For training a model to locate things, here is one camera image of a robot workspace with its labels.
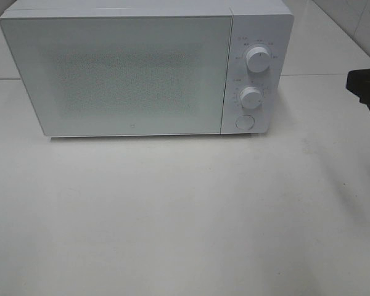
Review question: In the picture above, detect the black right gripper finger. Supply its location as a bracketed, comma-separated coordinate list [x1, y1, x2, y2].
[346, 68, 370, 111]

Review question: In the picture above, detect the white microwave knob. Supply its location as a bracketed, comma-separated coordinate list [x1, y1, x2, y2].
[240, 86, 263, 109]
[245, 44, 271, 73]

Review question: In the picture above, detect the white door release button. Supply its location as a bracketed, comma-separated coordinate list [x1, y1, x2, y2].
[236, 115, 255, 131]

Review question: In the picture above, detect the white microwave oven body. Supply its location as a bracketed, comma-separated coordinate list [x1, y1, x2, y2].
[0, 1, 294, 136]

